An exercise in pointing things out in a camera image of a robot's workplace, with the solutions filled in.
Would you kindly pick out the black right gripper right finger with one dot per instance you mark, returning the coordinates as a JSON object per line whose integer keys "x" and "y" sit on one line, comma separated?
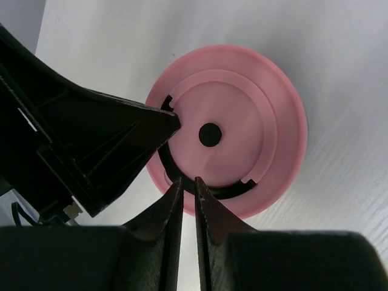
{"x": 232, "y": 255}

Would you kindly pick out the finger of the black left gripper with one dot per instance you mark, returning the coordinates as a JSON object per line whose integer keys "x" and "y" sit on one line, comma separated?
{"x": 62, "y": 143}

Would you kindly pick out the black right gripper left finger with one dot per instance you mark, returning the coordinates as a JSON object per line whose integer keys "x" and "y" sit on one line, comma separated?
{"x": 142, "y": 254}

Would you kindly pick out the pink round lid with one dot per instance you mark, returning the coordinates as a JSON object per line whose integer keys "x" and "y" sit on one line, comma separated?
{"x": 243, "y": 128}

